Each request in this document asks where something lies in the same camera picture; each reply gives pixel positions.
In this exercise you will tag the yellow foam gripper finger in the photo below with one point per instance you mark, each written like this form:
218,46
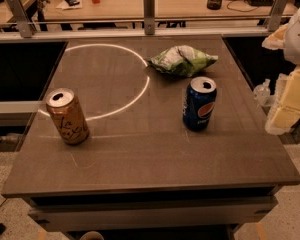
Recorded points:
285,109
275,41

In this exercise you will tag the orange LaCroix can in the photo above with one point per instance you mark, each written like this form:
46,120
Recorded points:
65,110

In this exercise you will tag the blue Pepsi can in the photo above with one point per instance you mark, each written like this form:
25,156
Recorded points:
199,103

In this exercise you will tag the clear plastic bottle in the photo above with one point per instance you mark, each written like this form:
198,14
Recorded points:
262,92

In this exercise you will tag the black mesh cup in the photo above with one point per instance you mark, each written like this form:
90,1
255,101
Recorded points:
214,4

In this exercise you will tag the green chip bag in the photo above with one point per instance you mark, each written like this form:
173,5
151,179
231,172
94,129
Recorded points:
182,61

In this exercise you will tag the wooden background desk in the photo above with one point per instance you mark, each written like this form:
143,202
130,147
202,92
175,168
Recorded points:
164,10

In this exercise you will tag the table drawer front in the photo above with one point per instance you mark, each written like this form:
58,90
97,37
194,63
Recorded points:
153,214

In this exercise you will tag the right metal railing post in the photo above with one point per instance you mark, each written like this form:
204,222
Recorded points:
274,19

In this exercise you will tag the metal railing post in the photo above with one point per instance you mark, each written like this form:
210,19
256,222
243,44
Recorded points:
25,26
274,19
149,16

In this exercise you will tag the middle metal railing post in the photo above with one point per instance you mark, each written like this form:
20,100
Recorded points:
149,16

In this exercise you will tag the left metal railing post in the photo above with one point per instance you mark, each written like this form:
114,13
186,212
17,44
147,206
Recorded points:
25,26

